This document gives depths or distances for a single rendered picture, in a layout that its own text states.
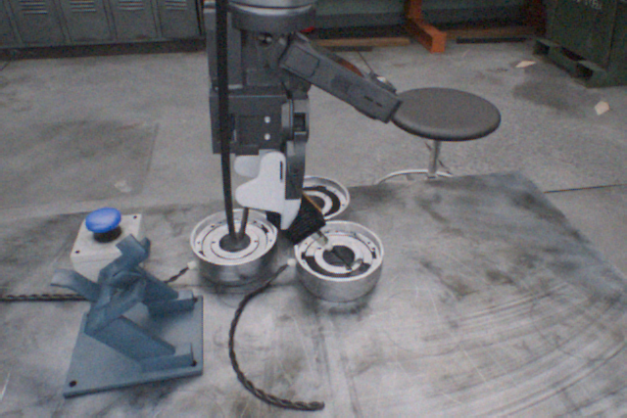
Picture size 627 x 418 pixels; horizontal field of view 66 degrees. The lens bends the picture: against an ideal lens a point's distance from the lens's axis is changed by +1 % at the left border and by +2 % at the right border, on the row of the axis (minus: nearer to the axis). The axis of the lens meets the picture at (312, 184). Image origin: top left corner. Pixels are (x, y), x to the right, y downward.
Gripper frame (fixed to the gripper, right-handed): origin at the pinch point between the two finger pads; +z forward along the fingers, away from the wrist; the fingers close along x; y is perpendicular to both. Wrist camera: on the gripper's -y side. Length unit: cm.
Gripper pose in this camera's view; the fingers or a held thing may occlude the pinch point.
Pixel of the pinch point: (289, 208)
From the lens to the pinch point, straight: 48.8
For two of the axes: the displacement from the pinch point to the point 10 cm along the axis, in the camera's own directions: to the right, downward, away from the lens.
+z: -0.6, 8.3, 5.6
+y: -9.9, 0.4, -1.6
